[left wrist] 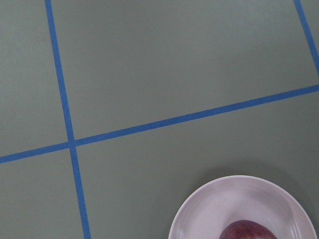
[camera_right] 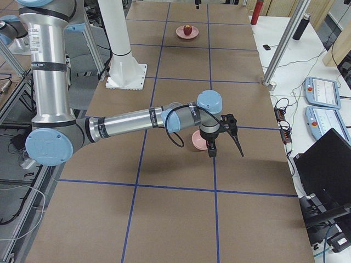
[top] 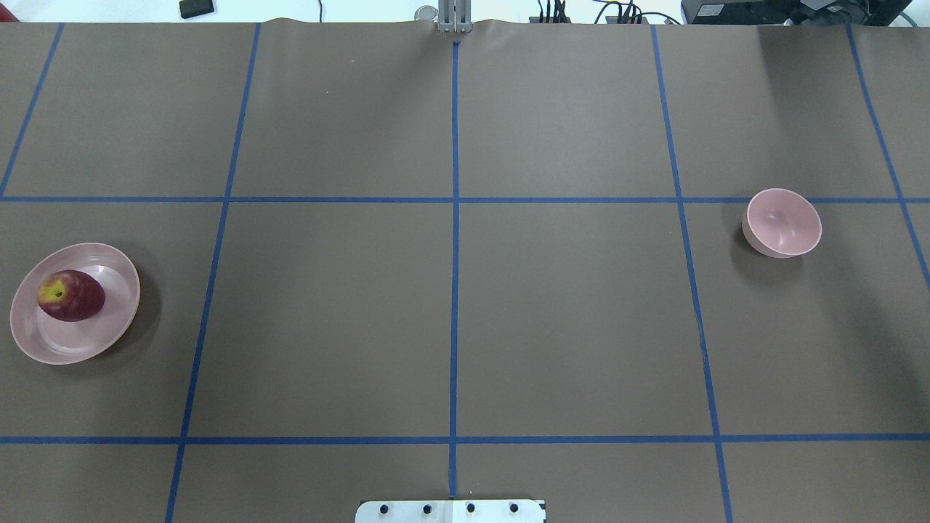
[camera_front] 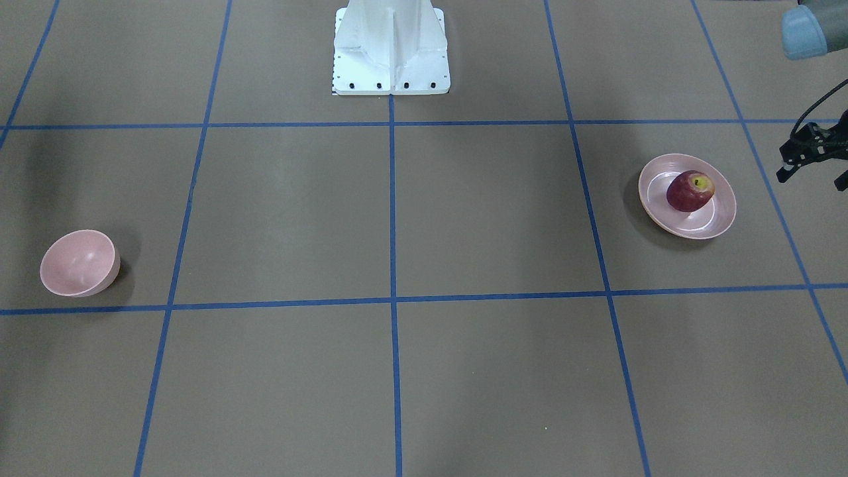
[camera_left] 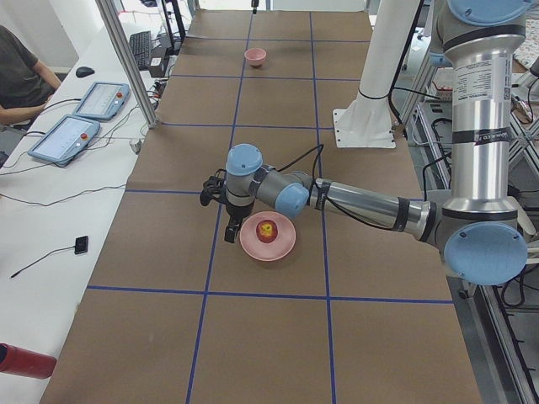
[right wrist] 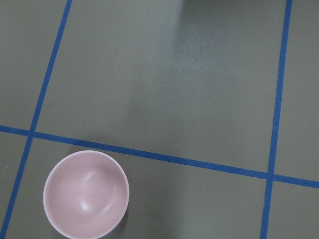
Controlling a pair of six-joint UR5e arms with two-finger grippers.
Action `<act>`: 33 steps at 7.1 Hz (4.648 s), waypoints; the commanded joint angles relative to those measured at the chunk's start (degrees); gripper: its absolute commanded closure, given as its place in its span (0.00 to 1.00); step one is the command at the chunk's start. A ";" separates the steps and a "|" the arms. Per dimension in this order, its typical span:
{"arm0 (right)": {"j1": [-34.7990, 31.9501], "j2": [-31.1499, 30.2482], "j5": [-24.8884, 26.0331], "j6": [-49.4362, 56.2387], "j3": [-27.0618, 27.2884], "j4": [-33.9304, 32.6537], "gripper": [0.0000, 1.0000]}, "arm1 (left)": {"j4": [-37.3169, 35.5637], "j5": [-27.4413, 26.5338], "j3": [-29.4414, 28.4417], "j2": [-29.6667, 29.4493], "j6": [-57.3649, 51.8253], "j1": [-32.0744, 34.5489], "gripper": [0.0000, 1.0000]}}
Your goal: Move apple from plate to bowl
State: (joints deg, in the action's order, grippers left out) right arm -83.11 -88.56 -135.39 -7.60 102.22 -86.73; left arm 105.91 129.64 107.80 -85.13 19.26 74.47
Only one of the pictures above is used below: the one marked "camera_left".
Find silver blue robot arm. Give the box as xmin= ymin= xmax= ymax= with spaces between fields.
xmin=221 ymin=1 xmax=530 ymax=285

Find pink plate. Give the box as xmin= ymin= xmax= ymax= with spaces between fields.
xmin=239 ymin=211 xmax=296 ymax=262

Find near blue teach pendant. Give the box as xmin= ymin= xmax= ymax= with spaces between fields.
xmin=28 ymin=114 xmax=100 ymax=167

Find pink bowl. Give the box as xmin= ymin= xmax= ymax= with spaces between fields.
xmin=244 ymin=47 xmax=267 ymax=67

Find blue teach pendant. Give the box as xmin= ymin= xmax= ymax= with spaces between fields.
xmin=28 ymin=114 xmax=100 ymax=167
xmin=73 ymin=82 xmax=131 ymax=121

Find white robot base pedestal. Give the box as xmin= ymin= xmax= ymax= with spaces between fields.
xmin=333 ymin=0 xmax=423 ymax=149

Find red yellow apple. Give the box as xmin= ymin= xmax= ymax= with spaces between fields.
xmin=255 ymin=219 xmax=279 ymax=243

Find wrist black camera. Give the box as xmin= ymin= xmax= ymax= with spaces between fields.
xmin=200 ymin=168 xmax=227 ymax=206

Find seated person dark shirt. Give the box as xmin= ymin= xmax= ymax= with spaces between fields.
xmin=1 ymin=25 xmax=61 ymax=125

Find small black square device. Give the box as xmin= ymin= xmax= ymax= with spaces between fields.
xmin=74 ymin=236 xmax=89 ymax=255

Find aluminium frame post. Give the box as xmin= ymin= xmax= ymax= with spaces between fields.
xmin=95 ymin=0 xmax=157 ymax=129

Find red bottle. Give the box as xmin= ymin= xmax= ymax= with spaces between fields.
xmin=1 ymin=343 xmax=56 ymax=379

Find black computer mouse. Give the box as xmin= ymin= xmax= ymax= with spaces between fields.
xmin=75 ymin=66 xmax=95 ymax=78

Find black keyboard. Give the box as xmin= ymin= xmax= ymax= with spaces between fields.
xmin=129 ymin=30 xmax=152 ymax=71

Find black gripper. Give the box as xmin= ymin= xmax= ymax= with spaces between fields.
xmin=224 ymin=202 xmax=252 ymax=243

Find far blue teach pendant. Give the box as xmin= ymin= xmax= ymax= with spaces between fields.
xmin=73 ymin=82 xmax=131 ymax=121

